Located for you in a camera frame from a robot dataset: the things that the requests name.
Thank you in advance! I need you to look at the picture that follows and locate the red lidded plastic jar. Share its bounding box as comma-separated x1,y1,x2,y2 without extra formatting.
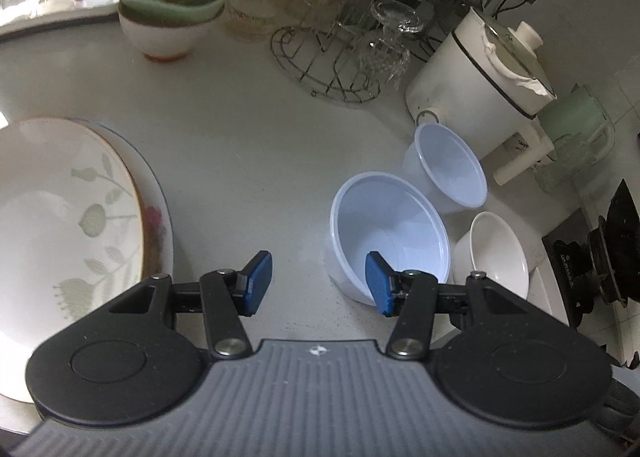
222,0,283,44

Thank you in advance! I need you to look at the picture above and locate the pink flower plate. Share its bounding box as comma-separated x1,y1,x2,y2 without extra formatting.
90,122,176,290

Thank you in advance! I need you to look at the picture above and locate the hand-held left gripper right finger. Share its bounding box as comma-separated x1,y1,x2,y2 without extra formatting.
365,252,533,360

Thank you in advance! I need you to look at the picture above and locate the white electric cooking pot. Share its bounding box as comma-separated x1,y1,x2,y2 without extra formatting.
405,7,559,186

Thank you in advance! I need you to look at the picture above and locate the cut glass cup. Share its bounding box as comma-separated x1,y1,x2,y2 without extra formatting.
359,0,426,84

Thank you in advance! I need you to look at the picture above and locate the white footed bowl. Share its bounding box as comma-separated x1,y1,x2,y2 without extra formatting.
118,4,226,62

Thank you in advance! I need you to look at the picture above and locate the gold rimmed green leaf plate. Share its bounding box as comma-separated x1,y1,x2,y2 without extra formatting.
0,117,147,403

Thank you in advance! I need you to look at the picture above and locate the large blue plastic bowl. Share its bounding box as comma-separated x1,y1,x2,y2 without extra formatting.
325,172,453,308

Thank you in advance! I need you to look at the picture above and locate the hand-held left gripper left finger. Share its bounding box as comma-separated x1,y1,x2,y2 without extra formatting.
107,250,273,360

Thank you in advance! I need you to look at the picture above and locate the pale green kettle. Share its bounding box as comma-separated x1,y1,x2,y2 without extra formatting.
532,84,617,194

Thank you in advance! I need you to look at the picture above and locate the small blue plastic bowl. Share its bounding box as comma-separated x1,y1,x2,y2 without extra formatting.
402,123,488,215

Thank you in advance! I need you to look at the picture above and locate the plain white ceramic bowl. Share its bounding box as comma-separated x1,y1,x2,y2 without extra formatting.
454,211,531,301

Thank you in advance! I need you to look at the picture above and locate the wire glass rack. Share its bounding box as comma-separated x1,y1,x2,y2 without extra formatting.
271,0,417,104

